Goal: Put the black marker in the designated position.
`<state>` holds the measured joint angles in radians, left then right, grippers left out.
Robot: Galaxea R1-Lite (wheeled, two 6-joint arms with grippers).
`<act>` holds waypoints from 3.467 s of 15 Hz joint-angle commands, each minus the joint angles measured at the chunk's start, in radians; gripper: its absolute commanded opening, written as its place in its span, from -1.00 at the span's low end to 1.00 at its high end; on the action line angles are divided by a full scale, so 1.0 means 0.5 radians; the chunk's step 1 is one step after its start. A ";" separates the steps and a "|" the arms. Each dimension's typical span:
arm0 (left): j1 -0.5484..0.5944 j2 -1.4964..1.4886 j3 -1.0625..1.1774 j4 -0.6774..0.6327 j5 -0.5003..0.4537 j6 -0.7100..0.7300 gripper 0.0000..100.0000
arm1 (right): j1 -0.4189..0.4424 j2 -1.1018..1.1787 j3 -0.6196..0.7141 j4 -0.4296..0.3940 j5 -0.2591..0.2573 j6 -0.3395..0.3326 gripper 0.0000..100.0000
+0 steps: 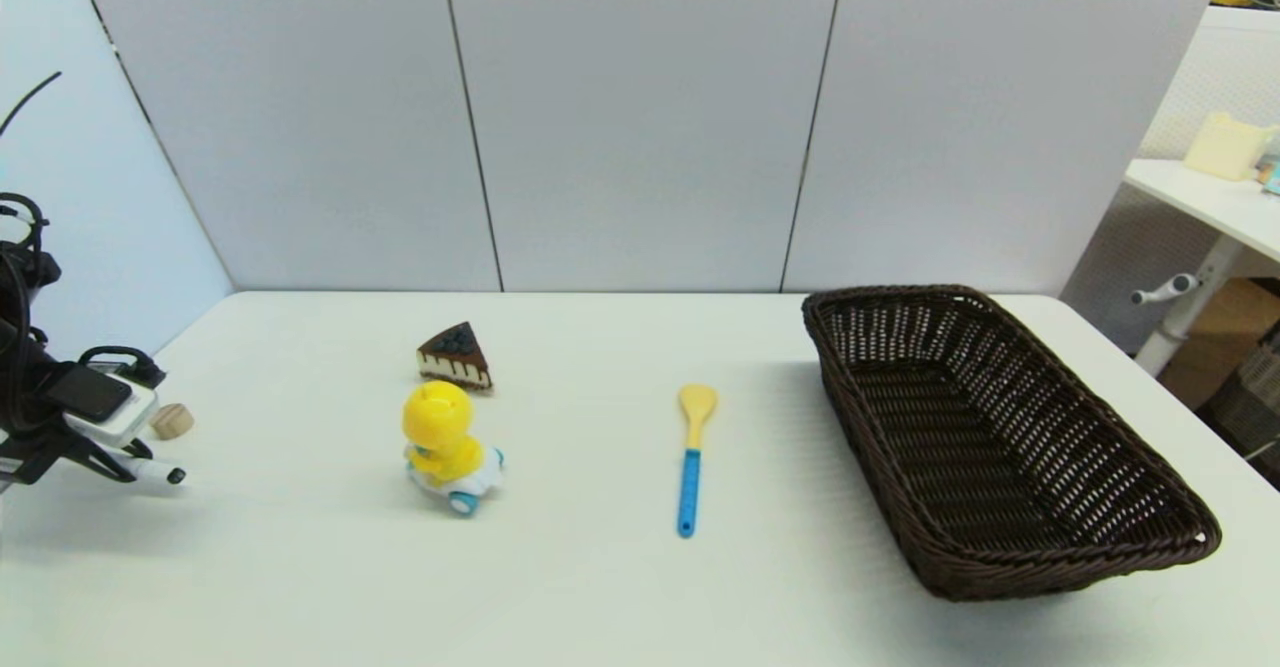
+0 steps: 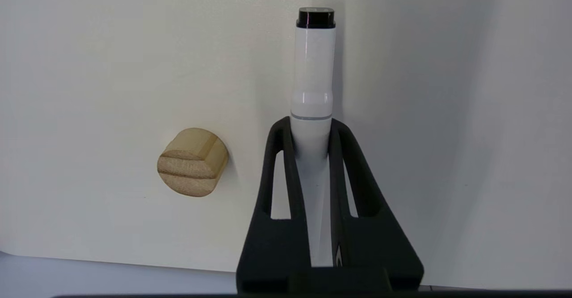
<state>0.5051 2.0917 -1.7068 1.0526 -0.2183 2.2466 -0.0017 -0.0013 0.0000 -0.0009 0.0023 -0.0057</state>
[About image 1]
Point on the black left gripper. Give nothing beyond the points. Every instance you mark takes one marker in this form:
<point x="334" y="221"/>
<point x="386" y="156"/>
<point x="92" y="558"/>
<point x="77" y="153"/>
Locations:
<point x="35" y="447"/>

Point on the white marker with black cap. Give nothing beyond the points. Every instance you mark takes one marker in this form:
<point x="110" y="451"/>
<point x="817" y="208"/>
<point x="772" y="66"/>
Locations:
<point x="158" y="470"/>

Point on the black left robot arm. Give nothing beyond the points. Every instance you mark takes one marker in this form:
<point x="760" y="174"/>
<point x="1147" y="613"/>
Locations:
<point x="20" y="367"/>

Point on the small wooden cylinder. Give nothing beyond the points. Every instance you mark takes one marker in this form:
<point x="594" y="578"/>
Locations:
<point x="176" y="422"/>

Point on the yellow duck toy car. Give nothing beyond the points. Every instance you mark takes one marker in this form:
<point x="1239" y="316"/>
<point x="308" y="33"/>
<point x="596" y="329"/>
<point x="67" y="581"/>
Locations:
<point x="440" y="437"/>

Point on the chocolate cake slice toy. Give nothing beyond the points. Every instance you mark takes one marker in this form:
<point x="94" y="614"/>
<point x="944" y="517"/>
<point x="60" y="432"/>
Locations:
<point x="457" y="357"/>

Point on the dark brown wicker basket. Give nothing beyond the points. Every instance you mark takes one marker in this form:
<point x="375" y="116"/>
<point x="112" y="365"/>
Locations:
<point x="1000" y="572"/>

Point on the white table leg with crank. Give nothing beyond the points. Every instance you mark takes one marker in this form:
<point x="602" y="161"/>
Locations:
<point x="1190" y="317"/>

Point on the brown cardboard box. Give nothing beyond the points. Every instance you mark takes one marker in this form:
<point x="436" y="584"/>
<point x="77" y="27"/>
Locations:
<point x="1235" y="325"/>

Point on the white side table top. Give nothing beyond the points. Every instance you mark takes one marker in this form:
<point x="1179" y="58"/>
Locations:
<point x="1220" y="209"/>

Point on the cream yellow box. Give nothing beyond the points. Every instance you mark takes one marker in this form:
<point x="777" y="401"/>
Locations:
<point x="1225" y="147"/>

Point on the white perforated panel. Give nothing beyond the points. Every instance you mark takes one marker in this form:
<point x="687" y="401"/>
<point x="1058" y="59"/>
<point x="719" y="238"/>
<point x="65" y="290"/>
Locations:
<point x="1235" y="72"/>

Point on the small teal item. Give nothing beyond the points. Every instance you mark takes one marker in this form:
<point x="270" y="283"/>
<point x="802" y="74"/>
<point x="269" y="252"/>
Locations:
<point x="1272" y="177"/>

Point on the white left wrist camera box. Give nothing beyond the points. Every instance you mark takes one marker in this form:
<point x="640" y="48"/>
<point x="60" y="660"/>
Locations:
<point x="105" y="407"/>

